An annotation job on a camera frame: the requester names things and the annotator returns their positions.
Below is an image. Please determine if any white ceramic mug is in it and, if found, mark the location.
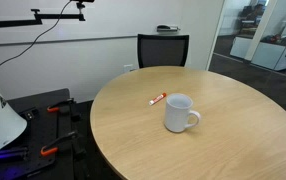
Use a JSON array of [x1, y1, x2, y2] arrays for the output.
[[164, 93, 201, 133]]

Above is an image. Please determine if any red and white marker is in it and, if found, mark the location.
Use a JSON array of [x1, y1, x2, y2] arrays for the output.
[[149, 93, 167, 106]]

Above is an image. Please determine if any black mesh office chair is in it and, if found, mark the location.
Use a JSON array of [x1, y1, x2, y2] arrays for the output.
[[137, 34, 189, 68]]

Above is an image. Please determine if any whiteboard eraser on tray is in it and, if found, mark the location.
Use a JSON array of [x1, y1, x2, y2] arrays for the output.
[[156, 25, 180, 32]]

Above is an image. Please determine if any round wooden table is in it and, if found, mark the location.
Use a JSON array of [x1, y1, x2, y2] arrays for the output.
[[90, 67, 286, 180]]

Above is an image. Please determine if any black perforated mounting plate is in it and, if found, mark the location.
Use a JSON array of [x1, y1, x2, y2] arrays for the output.
[[0, 89, 74, 180]]

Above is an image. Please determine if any white cabinet behind glass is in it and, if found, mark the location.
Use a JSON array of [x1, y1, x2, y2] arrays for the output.
[[230, 36, 286, 71]]

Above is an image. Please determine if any white wall outlet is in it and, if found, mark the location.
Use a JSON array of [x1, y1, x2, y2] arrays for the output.
[[123, 64, 133, 73]]

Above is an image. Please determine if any upper orange handled clamp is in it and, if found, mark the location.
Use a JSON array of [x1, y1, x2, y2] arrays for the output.
[[47, 98, 75, 113]]

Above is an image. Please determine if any orange handled clamp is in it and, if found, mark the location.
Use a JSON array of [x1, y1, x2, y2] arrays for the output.
[[40, 131, 79, 157], [47, 98, 75, 113]]

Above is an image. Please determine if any lower orange handled clamp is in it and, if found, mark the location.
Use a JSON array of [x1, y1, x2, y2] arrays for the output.
[[40, 131, 79, 157]]

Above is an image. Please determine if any black hanging cable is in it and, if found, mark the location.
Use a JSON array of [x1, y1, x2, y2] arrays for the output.
[[0, 0, 73, 77]]

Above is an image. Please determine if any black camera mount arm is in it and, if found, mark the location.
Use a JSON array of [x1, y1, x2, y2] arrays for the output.
[[0, 0, 95, 28]]

